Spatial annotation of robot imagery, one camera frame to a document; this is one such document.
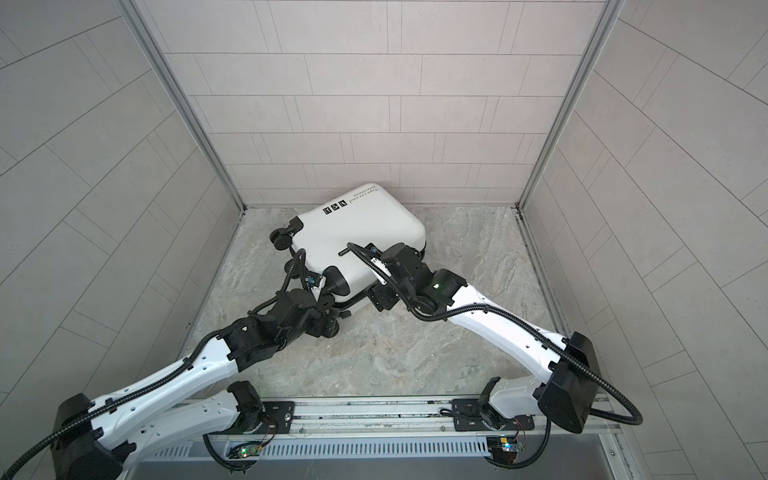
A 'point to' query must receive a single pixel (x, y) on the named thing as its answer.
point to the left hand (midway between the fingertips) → (334, 305)
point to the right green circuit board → (503, 448)
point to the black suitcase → (332, 243)
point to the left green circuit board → (245, 451)
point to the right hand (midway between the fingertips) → (373, 285)
